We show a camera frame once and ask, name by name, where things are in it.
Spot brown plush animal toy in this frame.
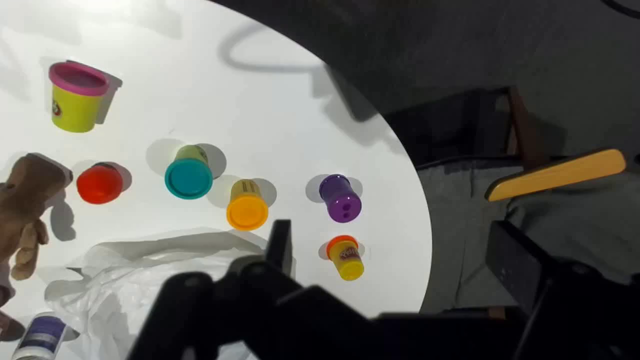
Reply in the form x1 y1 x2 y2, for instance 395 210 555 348
0 153 76 311

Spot blue toy cup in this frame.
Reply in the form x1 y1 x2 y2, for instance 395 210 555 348
162 143 228 203

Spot white plastic bag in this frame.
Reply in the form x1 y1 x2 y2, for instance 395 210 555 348
64 228 271 360

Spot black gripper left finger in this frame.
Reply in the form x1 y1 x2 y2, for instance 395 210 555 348
264 219 294 277

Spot green tub pink lid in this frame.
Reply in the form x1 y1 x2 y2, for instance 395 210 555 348
47 59 124 135

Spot small yellow tub orange lid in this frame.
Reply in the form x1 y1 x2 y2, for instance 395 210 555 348
323 233 369 285

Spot red play-doh tub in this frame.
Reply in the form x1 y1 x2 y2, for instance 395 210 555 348
75 160 134 206

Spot grey armchair wooden armrests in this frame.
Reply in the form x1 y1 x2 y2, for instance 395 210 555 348
386 84 640 318

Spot purple play-doh tub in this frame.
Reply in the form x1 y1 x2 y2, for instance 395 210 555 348
310 172 365 226

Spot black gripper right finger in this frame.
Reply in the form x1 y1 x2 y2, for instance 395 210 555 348
485 220 559 318

